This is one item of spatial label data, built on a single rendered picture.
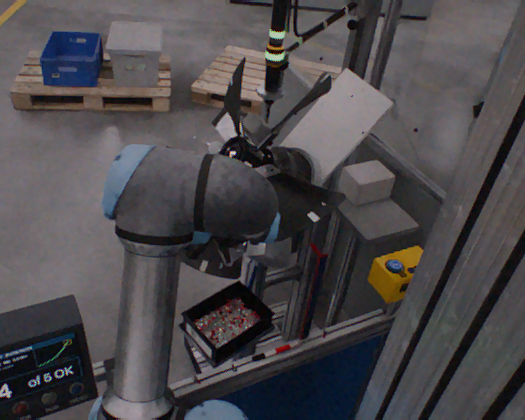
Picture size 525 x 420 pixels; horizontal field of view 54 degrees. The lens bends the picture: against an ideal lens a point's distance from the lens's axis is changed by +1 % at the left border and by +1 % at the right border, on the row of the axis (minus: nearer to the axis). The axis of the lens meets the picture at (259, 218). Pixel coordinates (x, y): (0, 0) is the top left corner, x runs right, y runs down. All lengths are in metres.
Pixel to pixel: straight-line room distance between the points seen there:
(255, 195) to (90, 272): 2.22
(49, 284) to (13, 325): 1.81
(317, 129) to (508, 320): 1.42
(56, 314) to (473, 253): 0.83
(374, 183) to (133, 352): 1.35
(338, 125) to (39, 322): 1.08
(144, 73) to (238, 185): 3.62
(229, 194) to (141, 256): 0.16
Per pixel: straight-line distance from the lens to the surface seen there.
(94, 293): 2.77
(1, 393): 1.08
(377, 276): 1.47
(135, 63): 4.25
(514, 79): 0.35
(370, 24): 1.94
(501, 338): 0.37
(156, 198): 0.71
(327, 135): 1.70
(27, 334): 1.03
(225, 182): 0.70
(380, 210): 2.00
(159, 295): 0.77
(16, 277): 2.95
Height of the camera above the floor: 2.03
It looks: 39 degrees down
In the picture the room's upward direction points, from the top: 7 degrees clockwise
